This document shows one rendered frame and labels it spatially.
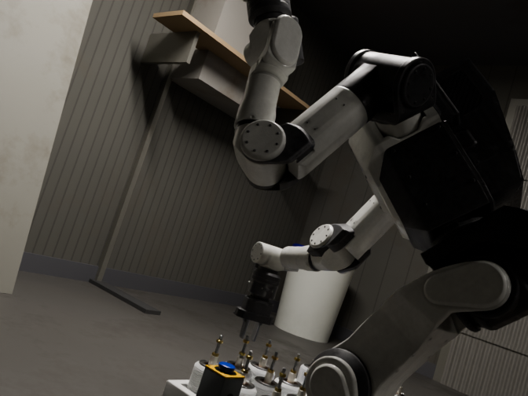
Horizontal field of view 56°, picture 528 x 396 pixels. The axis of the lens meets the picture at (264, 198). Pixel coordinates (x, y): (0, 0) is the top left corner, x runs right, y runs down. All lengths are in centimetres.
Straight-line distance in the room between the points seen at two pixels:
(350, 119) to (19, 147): 218
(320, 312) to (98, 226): 192
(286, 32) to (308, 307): 346
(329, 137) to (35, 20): 233
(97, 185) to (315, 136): 291
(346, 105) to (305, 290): 344
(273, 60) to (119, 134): 283
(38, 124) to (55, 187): 74
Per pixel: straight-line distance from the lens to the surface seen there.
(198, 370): 148
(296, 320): 431
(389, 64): 95
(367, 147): 103
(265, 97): 92
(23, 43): 295
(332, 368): 103
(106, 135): 367
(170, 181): 402
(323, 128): 87
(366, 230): 130
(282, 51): 96
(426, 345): 103
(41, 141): 290
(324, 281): 426
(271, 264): 152
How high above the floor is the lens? 62
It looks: 5 degrees up
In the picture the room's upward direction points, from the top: 18 degrees clockwise
